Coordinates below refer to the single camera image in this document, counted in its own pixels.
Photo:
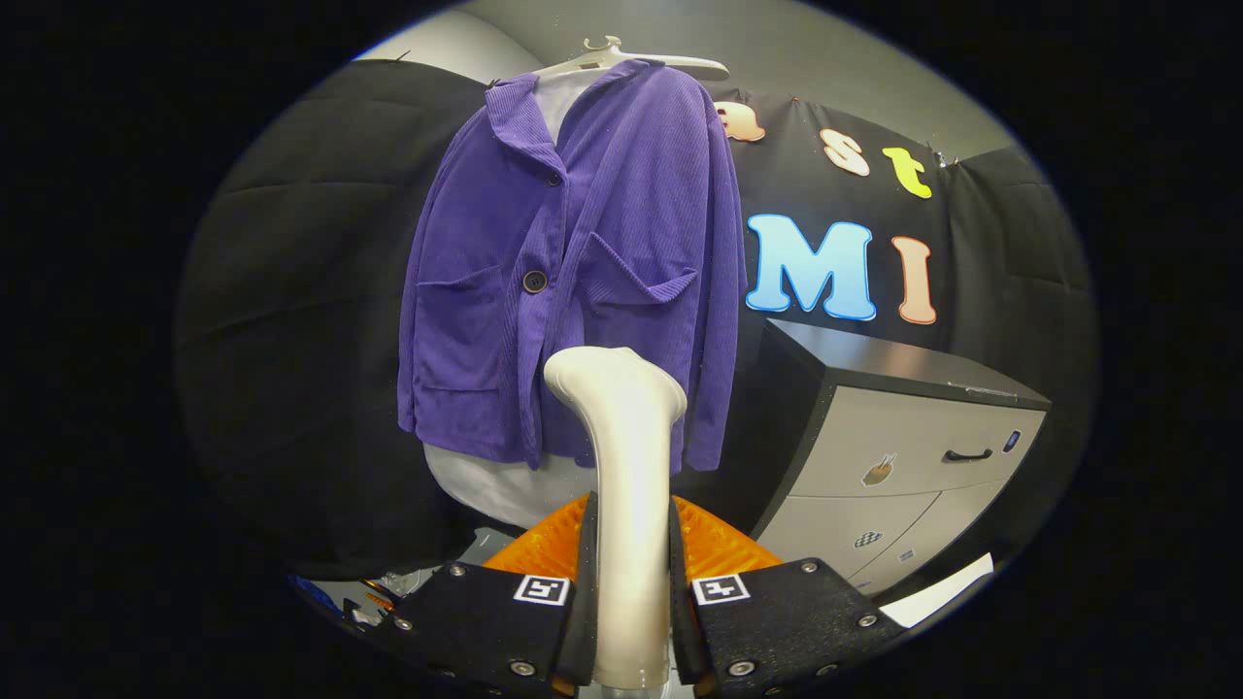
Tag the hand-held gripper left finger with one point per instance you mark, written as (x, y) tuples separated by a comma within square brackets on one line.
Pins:
[(486, 621)]

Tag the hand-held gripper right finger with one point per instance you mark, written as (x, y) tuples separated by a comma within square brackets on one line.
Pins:
[(777, 621)]

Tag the white garment steamer head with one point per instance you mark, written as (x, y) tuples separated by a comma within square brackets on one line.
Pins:
[(631, 466)]

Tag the cream clothes hanger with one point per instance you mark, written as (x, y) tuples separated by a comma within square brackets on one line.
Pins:
[(680, 66)]

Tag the white flat board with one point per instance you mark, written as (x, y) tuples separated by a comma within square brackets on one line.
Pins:
[(937, 592)]

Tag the blue object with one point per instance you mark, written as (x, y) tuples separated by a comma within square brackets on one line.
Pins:
[(316, 592)]

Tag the grey cabinet with dark top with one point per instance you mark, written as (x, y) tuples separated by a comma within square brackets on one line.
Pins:
[(893, 437)]

